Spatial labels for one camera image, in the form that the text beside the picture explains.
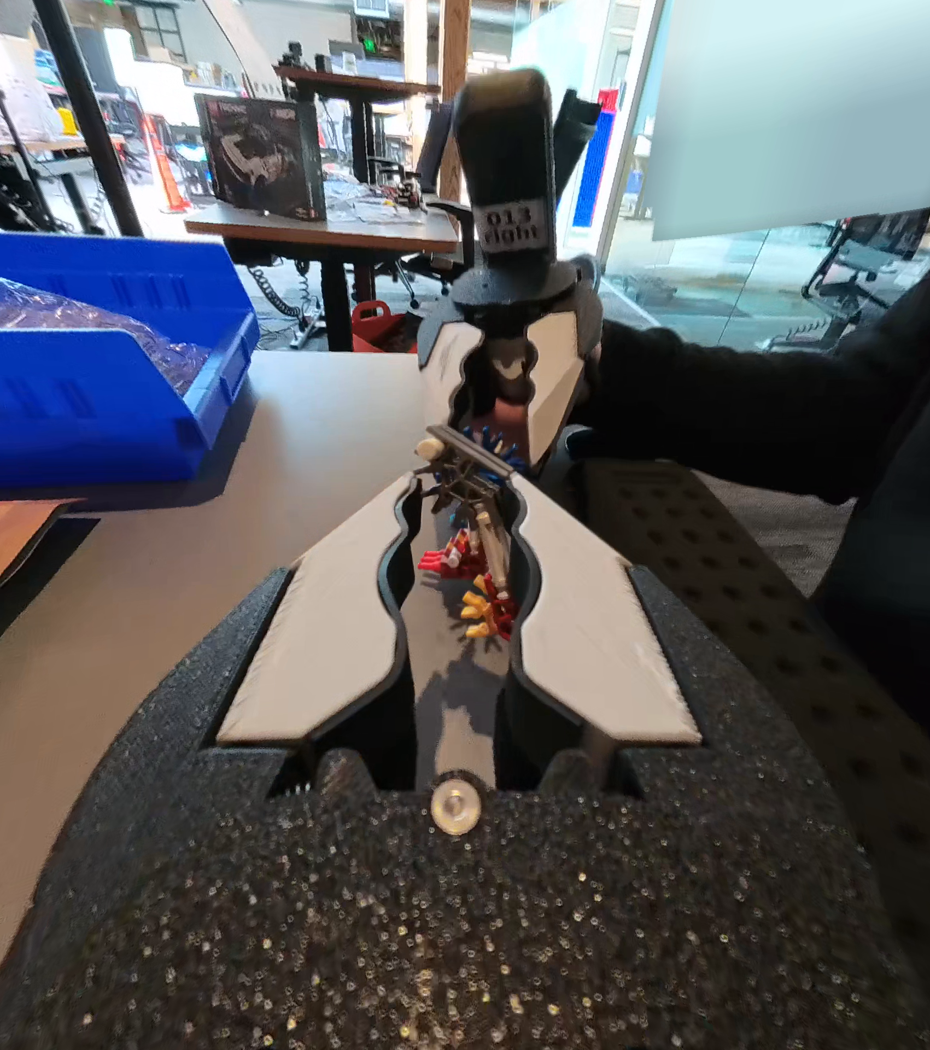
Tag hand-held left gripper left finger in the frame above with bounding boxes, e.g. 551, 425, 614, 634
216, 471, 425, 792

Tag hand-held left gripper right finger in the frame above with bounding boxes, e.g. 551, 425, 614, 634
496, 478, 704, 792

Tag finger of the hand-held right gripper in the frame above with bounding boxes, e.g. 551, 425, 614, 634
520, 314, 589, 477
424, 322, 486, 448

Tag blue snowflake toy connector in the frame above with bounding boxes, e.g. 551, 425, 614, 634
457, 425, 522, 464

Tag grey and red toy model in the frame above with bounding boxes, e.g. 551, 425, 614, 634
416, 422, 527, 645

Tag person's right forearm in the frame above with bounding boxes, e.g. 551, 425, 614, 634
563, 238, 930, 505

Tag black mesh office chair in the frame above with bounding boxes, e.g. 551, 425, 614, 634
395, 102, 474, 308

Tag red orange tote bag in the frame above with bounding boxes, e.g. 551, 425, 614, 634
350, 299, 420, 354

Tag stack of blue red bins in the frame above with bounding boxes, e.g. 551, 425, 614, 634
571, 86, 622, 235

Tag black perforated board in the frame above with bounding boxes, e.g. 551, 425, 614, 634
575, 455, 930, 903

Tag dark wooden table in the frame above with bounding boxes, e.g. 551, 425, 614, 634
274, 64, 441, 190

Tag wooden desk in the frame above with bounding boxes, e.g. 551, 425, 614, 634
184, 197, 459, 354

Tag black printed box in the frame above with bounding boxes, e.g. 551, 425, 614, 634
194, 92, 328, 223

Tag person's black hoodie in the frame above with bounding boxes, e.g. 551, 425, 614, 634
813, 312, 930, 805

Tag blue plastic bin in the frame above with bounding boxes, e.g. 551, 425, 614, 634
0, 230, 261, 493

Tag clear plastic bag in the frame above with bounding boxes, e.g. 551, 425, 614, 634
0, 256, 212, 395

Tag black steel column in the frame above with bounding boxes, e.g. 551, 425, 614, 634
34, 0, 144, 239

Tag long wooden table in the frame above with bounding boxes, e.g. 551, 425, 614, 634
0, 131, 105, 235

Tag wooden post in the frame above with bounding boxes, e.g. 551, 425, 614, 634
440, 0, 472, 91

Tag black coiled cable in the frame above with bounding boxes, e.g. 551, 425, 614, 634
250, 266, 318, 329

